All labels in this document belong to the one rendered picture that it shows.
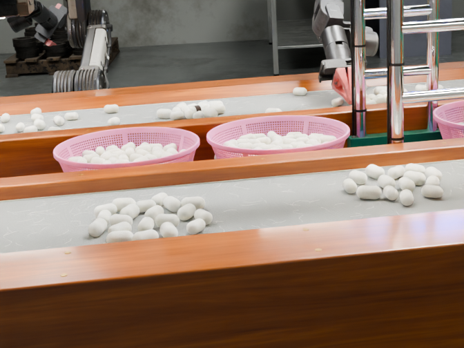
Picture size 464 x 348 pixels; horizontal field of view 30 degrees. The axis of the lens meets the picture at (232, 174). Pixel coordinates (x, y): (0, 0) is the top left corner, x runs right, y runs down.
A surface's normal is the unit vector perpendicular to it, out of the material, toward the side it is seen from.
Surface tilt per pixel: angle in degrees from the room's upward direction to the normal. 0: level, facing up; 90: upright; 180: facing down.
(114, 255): 0
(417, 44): 90
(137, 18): 90
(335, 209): 0
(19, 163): 90
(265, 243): 0
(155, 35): 90
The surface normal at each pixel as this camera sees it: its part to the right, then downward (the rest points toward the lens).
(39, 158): 0.12, 0.28
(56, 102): 0.04, -0.48
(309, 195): -0.06, -0.96
